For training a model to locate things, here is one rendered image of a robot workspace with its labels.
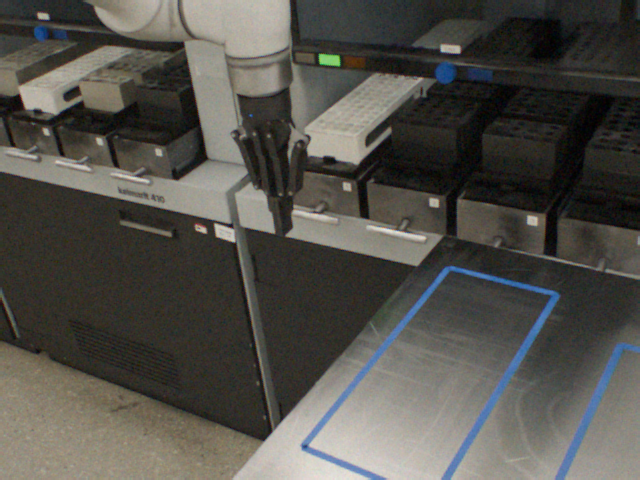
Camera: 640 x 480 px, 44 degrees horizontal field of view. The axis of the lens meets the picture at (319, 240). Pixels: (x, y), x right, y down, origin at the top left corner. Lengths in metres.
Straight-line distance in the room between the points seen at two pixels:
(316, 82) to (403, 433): 0.76
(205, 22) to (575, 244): 0.60
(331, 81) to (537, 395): 0.79
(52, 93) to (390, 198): 0.79
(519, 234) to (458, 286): 0.23
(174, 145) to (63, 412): 0.95
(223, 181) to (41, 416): 0.99
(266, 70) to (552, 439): 0.59
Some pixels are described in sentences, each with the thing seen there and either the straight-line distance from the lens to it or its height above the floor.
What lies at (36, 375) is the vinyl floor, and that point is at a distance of 2.37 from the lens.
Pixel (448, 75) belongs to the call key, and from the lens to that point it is 1.18.
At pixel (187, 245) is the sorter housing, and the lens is 1.59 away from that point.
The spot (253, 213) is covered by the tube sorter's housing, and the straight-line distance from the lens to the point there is 1.42.
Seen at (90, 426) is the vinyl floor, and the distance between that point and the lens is 2.14.
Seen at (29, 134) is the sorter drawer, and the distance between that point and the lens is 1.77.
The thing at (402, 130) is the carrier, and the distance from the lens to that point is 1.27.
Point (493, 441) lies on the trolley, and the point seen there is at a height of 0.82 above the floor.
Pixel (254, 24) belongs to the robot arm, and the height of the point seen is 1.11.
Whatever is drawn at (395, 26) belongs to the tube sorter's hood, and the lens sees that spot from 1.22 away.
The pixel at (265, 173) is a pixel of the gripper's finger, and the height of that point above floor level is 0.87.
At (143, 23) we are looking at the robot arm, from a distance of 1.10.
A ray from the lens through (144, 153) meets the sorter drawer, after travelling 1.53.
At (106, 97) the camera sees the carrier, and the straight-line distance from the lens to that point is 1.66.
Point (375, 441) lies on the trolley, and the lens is 0.79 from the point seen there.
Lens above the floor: 1.40
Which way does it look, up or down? 32 degrees down
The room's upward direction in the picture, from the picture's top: 7 degrees counter-clockwise
